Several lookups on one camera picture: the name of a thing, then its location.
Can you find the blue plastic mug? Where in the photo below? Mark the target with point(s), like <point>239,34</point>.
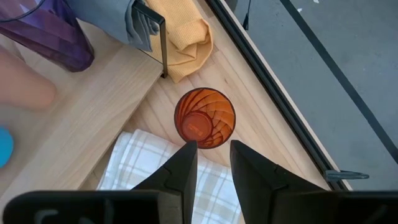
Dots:
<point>5,146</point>

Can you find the white plaid towel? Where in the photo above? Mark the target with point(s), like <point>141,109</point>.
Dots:
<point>146,161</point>

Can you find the purple faceted tumbler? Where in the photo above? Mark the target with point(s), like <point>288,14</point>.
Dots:
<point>46,34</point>

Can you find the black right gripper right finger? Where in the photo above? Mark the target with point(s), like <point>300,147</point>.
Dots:
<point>258,177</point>

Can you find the orange faceted tumbler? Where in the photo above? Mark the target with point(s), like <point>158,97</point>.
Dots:
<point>205,118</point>

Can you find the peach plastic cup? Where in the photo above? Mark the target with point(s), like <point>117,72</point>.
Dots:
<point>21,84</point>

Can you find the black aluminium table frame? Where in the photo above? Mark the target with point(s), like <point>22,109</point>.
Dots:
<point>276,93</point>

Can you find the yellow towel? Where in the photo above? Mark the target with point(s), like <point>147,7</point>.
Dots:
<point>186,40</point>

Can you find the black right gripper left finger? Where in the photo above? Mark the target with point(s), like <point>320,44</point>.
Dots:
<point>180,174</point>

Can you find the gray towel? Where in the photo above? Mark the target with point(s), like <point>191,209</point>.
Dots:
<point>105,18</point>

